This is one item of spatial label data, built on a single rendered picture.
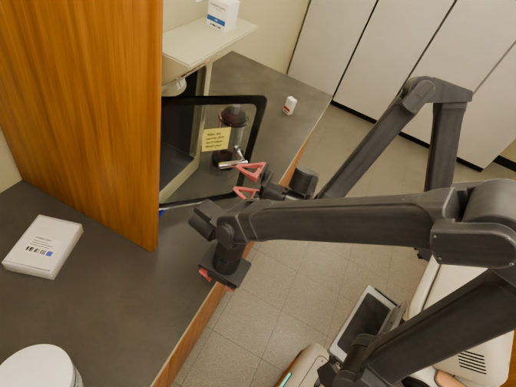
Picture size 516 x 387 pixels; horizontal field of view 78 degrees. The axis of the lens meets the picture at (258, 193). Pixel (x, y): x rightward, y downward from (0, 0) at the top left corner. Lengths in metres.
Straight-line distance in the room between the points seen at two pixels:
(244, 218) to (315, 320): 1.63
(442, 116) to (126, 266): 0.89
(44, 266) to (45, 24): 0.57
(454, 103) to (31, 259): 1.08
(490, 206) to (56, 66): 0.74
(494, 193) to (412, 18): 3.34
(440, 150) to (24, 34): 0.90
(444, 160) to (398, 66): 2.96
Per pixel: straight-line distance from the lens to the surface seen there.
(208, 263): 0.71
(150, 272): 0.98
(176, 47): 0.71
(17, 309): 1.00
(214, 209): 0.64
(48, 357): 0.77
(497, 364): 0.72
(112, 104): 0.71
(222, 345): 1.90
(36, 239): 1.04
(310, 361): 1.70
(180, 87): 0.93
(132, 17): 0.59
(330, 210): 0.43
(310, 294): 2.17
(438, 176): 0.87
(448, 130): 0.85
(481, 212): 0.36
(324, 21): 3.79
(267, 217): 0.50
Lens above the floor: 1.80
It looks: 45 degrees down
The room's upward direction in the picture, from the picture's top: 20 degrees clockwise
